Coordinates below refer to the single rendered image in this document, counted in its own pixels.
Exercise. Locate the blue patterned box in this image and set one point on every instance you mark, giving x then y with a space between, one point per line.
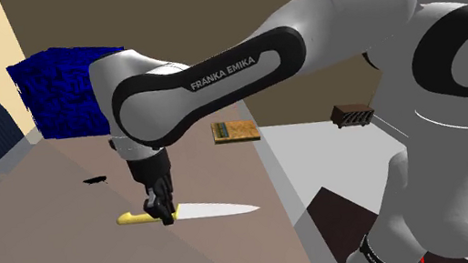
59 94

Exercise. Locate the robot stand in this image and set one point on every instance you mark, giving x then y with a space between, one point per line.
339 225

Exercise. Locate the small dark brown rack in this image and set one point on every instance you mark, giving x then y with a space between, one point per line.
352 115

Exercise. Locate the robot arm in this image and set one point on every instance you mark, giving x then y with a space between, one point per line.
335 11

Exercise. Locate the small flat black object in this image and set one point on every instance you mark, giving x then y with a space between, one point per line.
95 180

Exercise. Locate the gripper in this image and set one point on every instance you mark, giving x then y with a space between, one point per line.
149 166

